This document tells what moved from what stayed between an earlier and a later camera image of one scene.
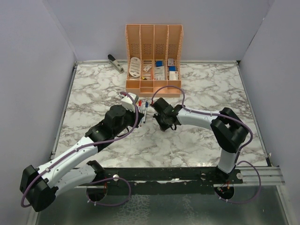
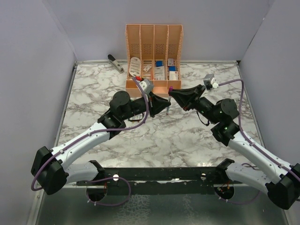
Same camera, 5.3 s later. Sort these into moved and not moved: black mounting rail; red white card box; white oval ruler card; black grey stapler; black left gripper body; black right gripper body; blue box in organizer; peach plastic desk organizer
Moved: black right gripper body; black left gripper body
Not moved: black grey stapler; peach plastic desk organizer; red white card box; black mounting rail; blue box in organizer; white oval ruler card
